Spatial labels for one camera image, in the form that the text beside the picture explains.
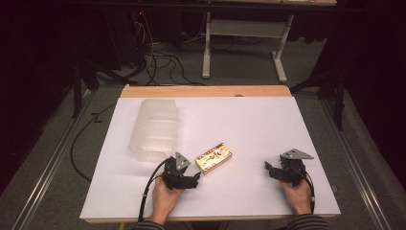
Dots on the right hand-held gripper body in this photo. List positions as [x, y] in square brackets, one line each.
[292, 169]

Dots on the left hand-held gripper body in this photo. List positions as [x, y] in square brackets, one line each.
[174, 174]

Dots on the colourful printed snack box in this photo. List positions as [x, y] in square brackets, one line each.
[214, 158]

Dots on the person's left hand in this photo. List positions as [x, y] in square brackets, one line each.
[164, 199]

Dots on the person's right hand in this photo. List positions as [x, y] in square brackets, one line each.
[297, 196]

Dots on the white table cover sheet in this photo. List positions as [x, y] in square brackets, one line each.
[249, 134]

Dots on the translucent plastic storage container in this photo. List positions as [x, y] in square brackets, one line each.
[154, 131]

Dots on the black metal stand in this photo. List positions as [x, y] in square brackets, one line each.
[335, 86]
[79, 83]

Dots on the metal floor rail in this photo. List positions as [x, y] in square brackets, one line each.
[354, 169]
[48, 172]

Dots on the white metal desk frame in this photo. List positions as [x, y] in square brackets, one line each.
[245, 28]

